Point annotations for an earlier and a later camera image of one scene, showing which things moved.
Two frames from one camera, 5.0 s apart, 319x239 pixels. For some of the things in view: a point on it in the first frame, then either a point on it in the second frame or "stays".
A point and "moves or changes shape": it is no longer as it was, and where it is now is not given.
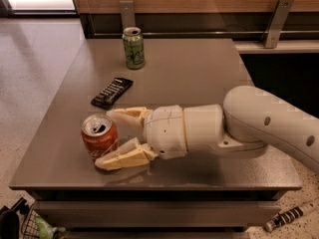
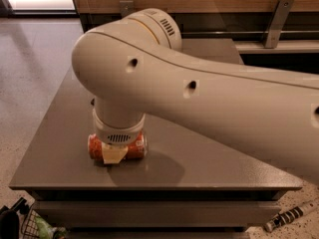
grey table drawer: (156, 214) stays
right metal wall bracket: (280, 14) stays
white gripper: (164, 130) to (119, 133)
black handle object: (9, 219) stays
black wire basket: (29, 228) stays
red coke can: (99, 134) moves or changes shape
